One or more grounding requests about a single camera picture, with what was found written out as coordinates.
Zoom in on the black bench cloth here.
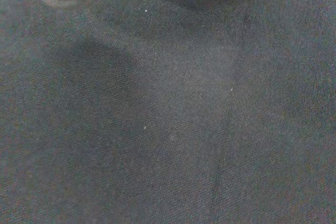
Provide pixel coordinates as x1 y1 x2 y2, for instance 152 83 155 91
0 0 336 224

